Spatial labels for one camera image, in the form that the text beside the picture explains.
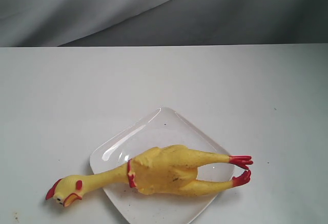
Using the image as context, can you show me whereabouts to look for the grey backdrop cloth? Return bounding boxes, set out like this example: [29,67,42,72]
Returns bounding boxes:
[1,0,327,47]

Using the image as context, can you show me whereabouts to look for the white square plate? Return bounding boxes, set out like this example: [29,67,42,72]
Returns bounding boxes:
[90,108,228,224]

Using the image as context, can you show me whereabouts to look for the yellow rubber chicken toy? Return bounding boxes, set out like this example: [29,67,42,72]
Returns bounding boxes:
[45,145,253,207]

